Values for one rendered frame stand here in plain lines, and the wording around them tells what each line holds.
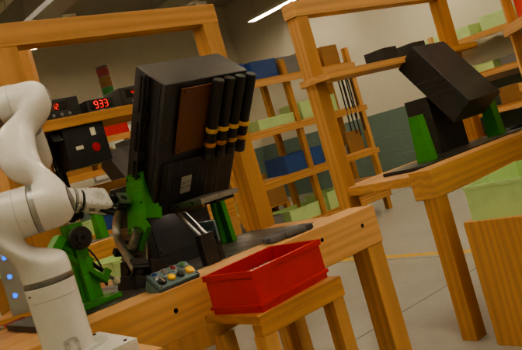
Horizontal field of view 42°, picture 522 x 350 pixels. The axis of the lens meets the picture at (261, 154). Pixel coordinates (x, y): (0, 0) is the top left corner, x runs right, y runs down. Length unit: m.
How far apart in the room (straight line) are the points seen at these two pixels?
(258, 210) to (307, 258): 1.08
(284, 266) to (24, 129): 0.81
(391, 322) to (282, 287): 0.89
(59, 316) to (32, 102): 0.58
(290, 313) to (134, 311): 0.45
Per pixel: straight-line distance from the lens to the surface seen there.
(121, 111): 2.69
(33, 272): 1.70
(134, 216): 2.42
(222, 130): 2.37
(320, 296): 2.06
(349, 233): 2.64
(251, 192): 3.12
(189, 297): 2.17
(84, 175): 9.95
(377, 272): 2.75
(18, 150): 1.81
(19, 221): 1.69
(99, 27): 2.89
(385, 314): 2.78
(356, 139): 9.05
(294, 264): 2.04
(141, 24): 2.99
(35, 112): 1.93
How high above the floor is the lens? 1.24
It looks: 1 degrees down
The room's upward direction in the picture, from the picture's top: 16 degrees counter-clockwise
